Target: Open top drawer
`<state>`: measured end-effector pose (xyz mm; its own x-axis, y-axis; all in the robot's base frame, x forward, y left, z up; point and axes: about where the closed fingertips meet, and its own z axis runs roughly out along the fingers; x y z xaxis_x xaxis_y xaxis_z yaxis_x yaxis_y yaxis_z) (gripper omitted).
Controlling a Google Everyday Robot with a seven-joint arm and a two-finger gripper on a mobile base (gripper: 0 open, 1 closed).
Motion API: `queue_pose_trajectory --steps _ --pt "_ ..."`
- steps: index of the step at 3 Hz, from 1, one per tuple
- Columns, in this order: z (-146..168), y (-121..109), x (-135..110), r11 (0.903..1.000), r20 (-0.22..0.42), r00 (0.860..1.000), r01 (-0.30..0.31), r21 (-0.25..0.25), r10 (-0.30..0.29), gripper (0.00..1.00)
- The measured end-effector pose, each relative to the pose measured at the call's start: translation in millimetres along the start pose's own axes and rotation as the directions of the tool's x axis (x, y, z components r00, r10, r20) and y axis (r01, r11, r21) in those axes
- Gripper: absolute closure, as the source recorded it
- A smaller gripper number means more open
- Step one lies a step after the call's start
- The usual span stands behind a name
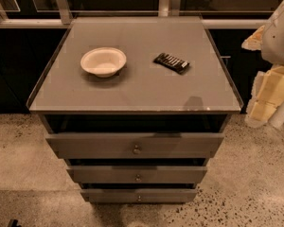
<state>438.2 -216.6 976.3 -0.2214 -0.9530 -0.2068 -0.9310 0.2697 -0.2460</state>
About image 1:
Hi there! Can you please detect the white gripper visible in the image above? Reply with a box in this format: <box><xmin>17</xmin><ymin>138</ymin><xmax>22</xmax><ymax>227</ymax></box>
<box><xmin>241</xmin><ymin>26</ymin><xmax>284</xmax><ymax>128</ymax></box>

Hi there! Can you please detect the grey top drawer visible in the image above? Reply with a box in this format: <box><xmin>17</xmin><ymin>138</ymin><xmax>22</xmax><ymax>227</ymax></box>
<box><xmin>45</xmin><ymin>132</ymin><xmax>224</xmax><ymax>159</ymax></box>

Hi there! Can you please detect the grey drawer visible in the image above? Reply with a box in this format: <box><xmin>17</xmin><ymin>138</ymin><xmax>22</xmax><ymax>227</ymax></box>
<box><xmin>80</xmin><ymin>188</ymin><xmax>197</xmax><ymax>203</ymax></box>
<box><xmin>45</xmin><ymin>132</ymin><xmax>224</xmax><ymax>159</ymax></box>
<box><xmin>67</xmin><ymin>166</ymin><xmax>207</xmax><ymax>183</ymax></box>

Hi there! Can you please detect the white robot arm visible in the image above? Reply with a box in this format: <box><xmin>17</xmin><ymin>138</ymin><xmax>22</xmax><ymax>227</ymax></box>
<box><xmin>241</xmin><ymin>0</ymin><xmax>284</xmax><ymax>128</ymax></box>

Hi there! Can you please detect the grey drawer cabinet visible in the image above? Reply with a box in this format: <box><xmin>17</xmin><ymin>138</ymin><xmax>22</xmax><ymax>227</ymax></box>
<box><xmin>27</xmin><ymin>17</ymin><xmax>242</xmax><ymax>191</ymax></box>

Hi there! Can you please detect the grey bottom drawer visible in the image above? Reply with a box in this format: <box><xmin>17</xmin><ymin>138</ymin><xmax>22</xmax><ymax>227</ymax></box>
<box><xmin>80</xmin><ymin>188</ymin><xmax>197</xmax><ymax>203</ymax></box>

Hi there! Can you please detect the grey middle drawer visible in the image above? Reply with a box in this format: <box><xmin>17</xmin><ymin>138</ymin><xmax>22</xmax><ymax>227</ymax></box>
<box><xmin>67</xmin><ymin>166</ymin><xmax>207</xmax><ymax>183</ymax></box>

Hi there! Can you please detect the black snack bar wrapper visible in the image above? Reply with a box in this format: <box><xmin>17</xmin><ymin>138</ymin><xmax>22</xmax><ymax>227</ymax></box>
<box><xmin>153</xmin><ymin>53</ymin><xmax>190</xmax><ymax>74</ymax></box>

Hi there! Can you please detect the metal window railing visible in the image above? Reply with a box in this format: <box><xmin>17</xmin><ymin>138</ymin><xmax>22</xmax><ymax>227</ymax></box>
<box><xmin>0</xmin><ymin>0</ymin><xmax>283</xmax><ymax>29</ymax></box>

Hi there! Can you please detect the white paper bowl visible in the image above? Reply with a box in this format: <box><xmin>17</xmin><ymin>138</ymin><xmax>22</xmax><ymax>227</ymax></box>
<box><xmin>80</xmin><ymin>47</ymin><xmax>127</xmax><ymax>78</ymax></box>

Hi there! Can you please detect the white cylindrical post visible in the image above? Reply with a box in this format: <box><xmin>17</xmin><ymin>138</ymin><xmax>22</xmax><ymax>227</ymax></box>
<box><xmin>269</xmin><ymin>102</ymin><xmax>284</xmax><ymax>128</ymax></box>

